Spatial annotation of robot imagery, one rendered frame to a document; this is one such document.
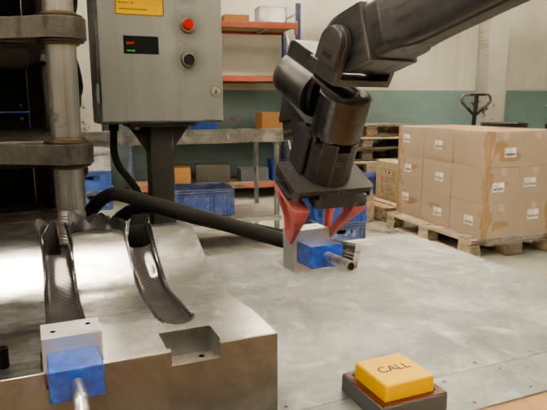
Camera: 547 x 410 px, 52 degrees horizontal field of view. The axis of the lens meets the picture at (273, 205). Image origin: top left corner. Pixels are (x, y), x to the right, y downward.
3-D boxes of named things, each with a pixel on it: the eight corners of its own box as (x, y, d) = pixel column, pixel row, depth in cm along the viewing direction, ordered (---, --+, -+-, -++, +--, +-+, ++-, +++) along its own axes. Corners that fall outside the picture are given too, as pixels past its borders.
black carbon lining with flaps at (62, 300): (203, 339, 59) (200, 251, 58) (37, 367, 53) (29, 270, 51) (142, 258, 91) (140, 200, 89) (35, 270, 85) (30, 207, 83)
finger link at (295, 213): (263, 225, 73) (276, 164, 67) (312, 220, 75) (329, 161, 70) (282, 260, 68) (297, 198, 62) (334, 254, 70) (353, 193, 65)
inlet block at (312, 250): (370, 286, 64) (370, 240, 63) (331, 293, 62) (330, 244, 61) (317, 263, 76) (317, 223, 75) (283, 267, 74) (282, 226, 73)
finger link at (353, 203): (281, 224, 74) (295, 163, 68) (330, 219, 76) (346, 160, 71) (301, 258, 69) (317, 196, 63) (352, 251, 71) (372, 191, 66)
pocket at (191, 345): (224, 377, 54) (223, 342, 54) (169, 389, 52) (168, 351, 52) (210, 359, 58) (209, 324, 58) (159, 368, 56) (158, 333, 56)
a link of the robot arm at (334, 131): (293, 126, 65) (305, 70, 61) (332, 121, 68) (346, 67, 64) (328, 157, 60) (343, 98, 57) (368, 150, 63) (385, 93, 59)
